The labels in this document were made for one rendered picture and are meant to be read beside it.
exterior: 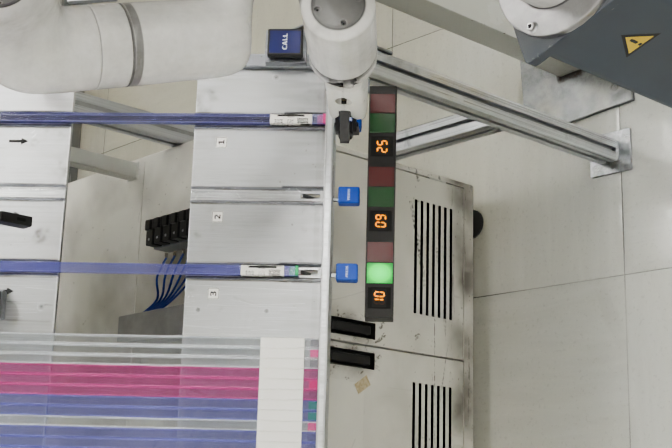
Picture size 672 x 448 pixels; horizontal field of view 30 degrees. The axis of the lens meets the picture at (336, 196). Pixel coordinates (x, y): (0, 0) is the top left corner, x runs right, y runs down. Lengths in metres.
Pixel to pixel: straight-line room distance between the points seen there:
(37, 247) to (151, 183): 0.54
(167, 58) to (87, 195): 1.19
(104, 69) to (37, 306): 0.56
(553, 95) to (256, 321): 0.95
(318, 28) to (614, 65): 0.45
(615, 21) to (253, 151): 0.55
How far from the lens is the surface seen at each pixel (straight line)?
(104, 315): 2.38
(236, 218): 1.77
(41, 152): 1.86
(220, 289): 1.75
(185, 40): 1.35
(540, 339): 2.39
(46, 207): 1.83
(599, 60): 1.65
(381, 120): 1.81
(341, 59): 1.45
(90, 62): 1.32
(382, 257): 1.76
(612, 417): 2.28
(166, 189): 2.28
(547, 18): 1.57
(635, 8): 1.58
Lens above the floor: 1.85
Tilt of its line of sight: 40 degrees down
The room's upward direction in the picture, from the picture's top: 75 degrees counter-clockwise
